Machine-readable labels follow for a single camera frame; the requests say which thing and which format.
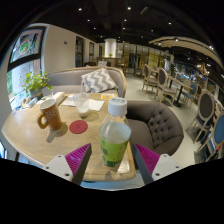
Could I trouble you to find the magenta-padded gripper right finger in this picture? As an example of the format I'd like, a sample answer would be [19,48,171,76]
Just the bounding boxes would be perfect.
[132,143,184,186]

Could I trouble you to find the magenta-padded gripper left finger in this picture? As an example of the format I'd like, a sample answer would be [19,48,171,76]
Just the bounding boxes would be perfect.
[41,143,93,186]

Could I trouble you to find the green-labelled clear drink bottle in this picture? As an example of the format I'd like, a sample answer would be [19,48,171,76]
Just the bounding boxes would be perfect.
[99,97,132,168]

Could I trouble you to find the flat round red coaster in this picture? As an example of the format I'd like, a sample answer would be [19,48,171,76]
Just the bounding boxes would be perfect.
[68,119,89,135]

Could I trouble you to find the grey tufted armchair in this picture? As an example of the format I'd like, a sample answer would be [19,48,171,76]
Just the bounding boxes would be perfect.
[124,99,185,157]

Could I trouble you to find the brown mug white inside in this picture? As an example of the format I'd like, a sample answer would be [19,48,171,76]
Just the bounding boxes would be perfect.
[36,98,63,132]

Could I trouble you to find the clear glass with straw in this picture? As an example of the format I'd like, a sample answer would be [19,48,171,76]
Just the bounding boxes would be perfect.
[73,79,92,119]

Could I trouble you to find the white paper sheet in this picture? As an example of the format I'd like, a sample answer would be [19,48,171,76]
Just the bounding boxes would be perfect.
[88,98,105,112]

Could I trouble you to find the curved grey sofa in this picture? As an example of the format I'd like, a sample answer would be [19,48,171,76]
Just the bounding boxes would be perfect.
[42,65,128,99]

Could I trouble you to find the grey white zigzag cushion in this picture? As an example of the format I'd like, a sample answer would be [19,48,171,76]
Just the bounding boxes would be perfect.
[80,68,119,94]

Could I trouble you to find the green potted plant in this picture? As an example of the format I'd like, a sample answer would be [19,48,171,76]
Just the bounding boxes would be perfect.
[22,70,54,98]

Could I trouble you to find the group of ceiling lights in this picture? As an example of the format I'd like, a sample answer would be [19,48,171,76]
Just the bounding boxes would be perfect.
[76,4,214,51]

